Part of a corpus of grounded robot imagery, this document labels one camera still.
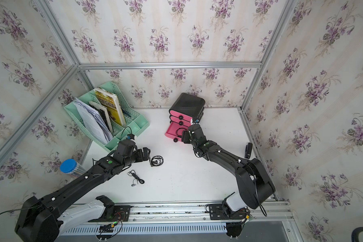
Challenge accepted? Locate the pink drawer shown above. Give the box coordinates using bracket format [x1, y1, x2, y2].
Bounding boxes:
[165, 121, 188, 143]
[169, 110, 192, 122]
[169, 116, 191, 127]

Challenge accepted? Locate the pink bottom drawer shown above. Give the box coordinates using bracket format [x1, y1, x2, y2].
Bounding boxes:
[165, 121, 188, 143]

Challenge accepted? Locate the pink top drawer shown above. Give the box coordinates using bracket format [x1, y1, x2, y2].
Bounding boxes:
[169, 110, 192, 122]

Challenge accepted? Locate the black earphones bottom coil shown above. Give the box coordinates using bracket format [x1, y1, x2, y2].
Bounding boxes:
[175, 128, 187, 138]

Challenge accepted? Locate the black earphones coil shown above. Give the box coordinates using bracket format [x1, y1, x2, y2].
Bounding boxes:
[150, 155, 164, 167]
[175, 128, 187, 138]

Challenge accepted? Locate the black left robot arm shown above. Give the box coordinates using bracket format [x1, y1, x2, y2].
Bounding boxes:
[0, 139, 150, 242]

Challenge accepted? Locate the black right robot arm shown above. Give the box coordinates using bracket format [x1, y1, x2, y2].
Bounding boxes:
[181, 124, 276, 217]

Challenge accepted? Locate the black earphones top coil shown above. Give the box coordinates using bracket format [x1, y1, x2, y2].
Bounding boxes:
[150, 155, 164, 167]

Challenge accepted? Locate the black drawer cabinet shell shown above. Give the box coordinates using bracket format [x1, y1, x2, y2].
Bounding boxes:
[169, 93, 206, 123]

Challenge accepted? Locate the green plastic file organizer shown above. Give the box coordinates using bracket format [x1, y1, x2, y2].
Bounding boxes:
[64, 81, 149, 152]

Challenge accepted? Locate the small black clip device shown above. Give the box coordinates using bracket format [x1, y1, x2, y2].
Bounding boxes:
[245, 142, 253, 159]

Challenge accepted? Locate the white paper stack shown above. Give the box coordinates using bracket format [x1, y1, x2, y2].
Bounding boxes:
[74, 98, 113, 145]

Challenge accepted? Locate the dark thin book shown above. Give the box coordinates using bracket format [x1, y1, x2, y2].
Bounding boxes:
[89, 101, 113, 133]

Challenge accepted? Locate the yellow book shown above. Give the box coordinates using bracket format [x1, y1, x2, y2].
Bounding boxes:
[93, 87, 127, 127]

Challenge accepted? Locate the blue lidded shiny can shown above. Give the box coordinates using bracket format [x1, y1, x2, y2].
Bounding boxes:
[59, 159, 86, 178]

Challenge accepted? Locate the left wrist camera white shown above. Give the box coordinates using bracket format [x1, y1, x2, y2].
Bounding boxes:
[126, 134, 136, 140]

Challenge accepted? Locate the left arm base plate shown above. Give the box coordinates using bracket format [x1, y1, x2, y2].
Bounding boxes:
[89, 195, 131, 222]

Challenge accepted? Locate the aluminium mounting rail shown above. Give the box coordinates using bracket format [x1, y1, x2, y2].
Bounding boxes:
[42, 199, 294, 226]

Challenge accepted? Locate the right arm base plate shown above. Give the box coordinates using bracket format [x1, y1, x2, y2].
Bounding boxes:
[205, 192, 251, 222]

